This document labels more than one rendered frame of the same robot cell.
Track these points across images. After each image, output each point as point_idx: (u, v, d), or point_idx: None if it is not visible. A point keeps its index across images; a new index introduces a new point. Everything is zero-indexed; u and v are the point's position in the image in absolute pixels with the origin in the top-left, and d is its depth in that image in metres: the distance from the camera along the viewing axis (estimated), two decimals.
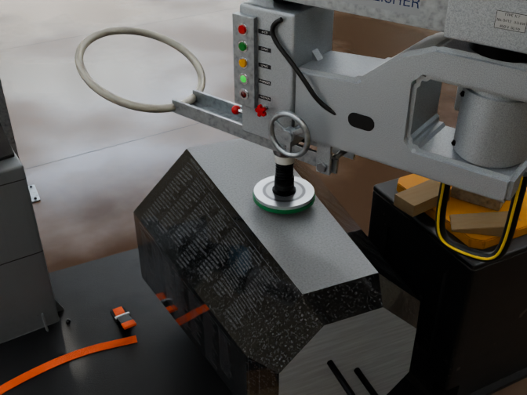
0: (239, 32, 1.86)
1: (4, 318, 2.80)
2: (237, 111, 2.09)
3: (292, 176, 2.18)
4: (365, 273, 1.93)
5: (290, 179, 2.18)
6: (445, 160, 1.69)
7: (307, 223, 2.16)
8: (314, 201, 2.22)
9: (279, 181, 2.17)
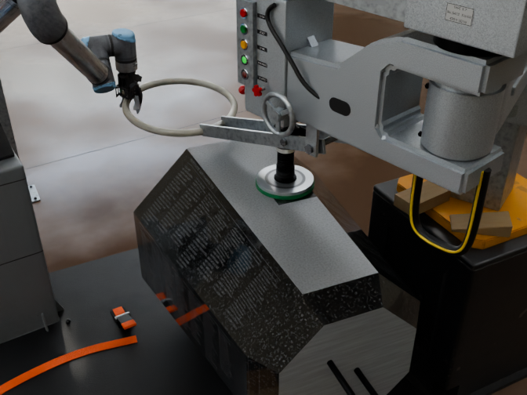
0: (241, 16, 2.00)
1: (4, 318, 2.80)
2: (243, 91, 2.23)
3: (292, 165, 2.31)
4: (365, 273, 1.93)
5: (289, 168, 2.30)
6: (410, 149, 1.74)
7: (307, 223, 2.16)
8: None
9: (279, 168, 2.31)
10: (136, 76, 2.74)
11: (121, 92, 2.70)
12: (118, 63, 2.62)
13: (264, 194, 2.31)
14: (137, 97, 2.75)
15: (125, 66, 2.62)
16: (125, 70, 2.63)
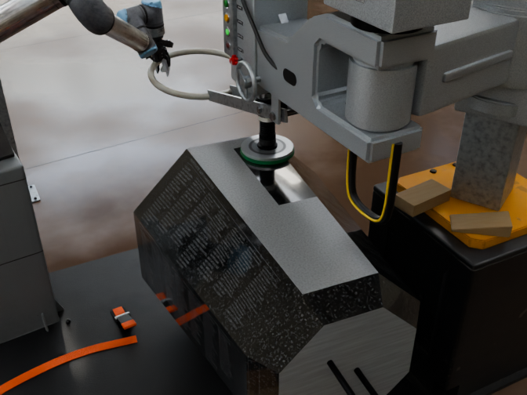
0: None
1: (4, 318, 2.80)
2: None
3: (271, 134, 2.52)
4: (365, 273, 1.93)
5: (269, 136, 2.52)
6: (336, 118, 1.91)
7: (307, 223, 2.16)
8: None
9: (260, 135, 2.53)
10: (166, 41, 3.06)
11: None
12: (146, 28, 2.96)
13: (264, 194, 2.31)
14: (165, 60, 3.07)
15: (151, 30, 2.95)
16: (152, 34, 2.96)
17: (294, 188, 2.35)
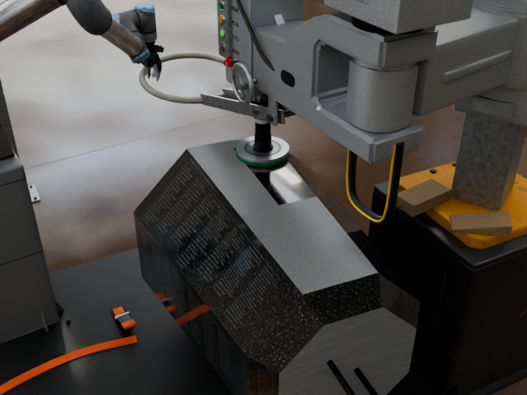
0: None
1: (4, 318, 2.80)
2: None
3: (267, 135, 2.51)
4: (365, 273, 1.93)
5: (265, 138, 2.50)
6: (336, 119, 1.90)
7: (307, 223, 2.16)
8: (243, 162, 2.51)
9: (256, 138, 2.51)
10: (158, 47, 3.04)
11: None
12: (139, 34, 2.93)
13: (264, 194, 2.31)
14: (157, 66, 3.05)
15: (144, 36, 2.92)
16: (144, 39, 2.93)
17: (294, 188, 2.35)
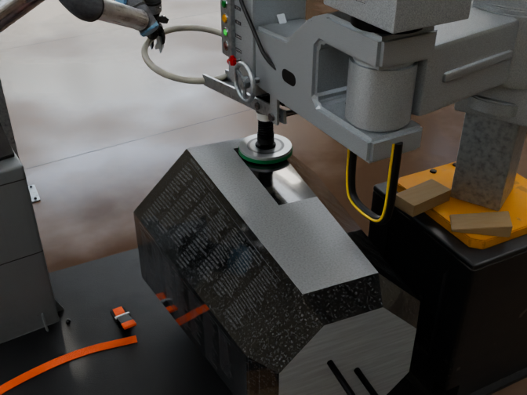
0: None
1: (4, 318, 2.80)
2: None
3: (270, 133, 2.51)
4: (365, 273, 1.93)
5: (267, 135, 2.51)
6: (336, 118, 1.90)
7: (307, 223, 2.16)
8: (268, 164, 2.49)
9: (259, 135, 2.52)
10: (161, 18, 2.99)
11: None
12: None
13: (264, 194, 2.31)
14: (160, 38, 3.01)
15: (148, 8, 2.87)
16: None
17: (294, 188, 2.35)
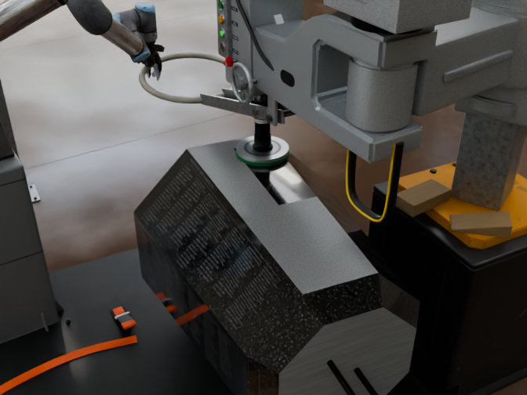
0: None
1: (4, 318, 2.80)
2: None
3: (267, 135, 2.51)
4: (365, 273, 1.93)
5: (264, 138, 2.51)
6: (336, 119, 1.90)
7: (307, 223, 2.16)
8: (259, 166, 2.49)
9: (256, 137, 2.52)
10: (158, 46, 3.05)
11: None
12: None
13: (264, 194, 2.31)
14: (157, 65, 3.06)
15: (144, 35, 2.93)
16: (145, 39, 2.94)
17: (294, 188, 2.35)
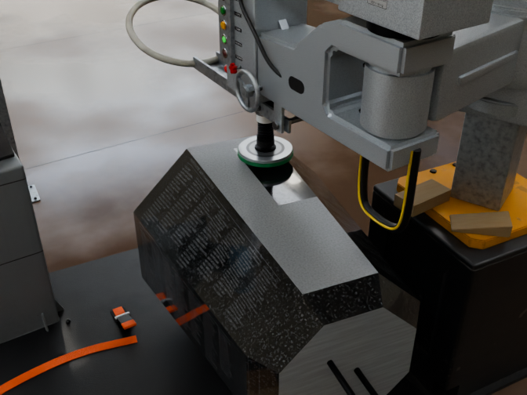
0: None
1: (4, 318, 2.80)
2: None
3: (270, 135, 2.44)
4: (365, 273, 1.93)
5: (267, 138, 2.44)
6: (350, 126, 1.86)
7: (307, 223, 2.16)
8: (292, 151, 2.52)
9: (258, 138, 2.45)
10: None
11: None
12: None
13: (264, 194, 2.31)
14: None
15: None
16: None
17: (294, 188, 2.35)
